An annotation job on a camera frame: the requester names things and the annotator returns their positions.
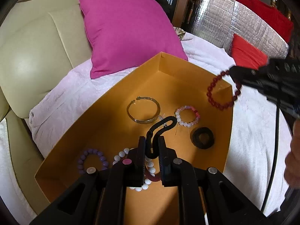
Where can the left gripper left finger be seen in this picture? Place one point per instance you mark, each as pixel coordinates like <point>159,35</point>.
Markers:
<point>99,197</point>

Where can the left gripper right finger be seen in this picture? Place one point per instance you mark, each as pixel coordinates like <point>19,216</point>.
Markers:
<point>205,196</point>

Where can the orange cardboard jewelry box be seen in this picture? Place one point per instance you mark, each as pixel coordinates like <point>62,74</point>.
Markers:
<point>105,126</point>

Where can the right hand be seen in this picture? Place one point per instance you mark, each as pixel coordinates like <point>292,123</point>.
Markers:
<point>292,161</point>

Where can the red pillow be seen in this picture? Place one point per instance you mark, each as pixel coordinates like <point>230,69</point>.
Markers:
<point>246,55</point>

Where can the black scrunchie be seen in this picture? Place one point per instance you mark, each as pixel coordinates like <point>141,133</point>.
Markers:
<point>202,138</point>

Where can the red cloth on railing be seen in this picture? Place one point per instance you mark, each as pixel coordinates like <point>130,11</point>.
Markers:
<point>272,16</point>

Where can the patterned cloth behind pillow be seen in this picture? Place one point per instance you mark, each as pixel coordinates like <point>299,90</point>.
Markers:
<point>180,32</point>

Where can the magenta pillow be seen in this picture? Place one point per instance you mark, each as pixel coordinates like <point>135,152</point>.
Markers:
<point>126,33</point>

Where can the cream leather headboard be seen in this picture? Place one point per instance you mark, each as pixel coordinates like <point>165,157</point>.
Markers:
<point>41,41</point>

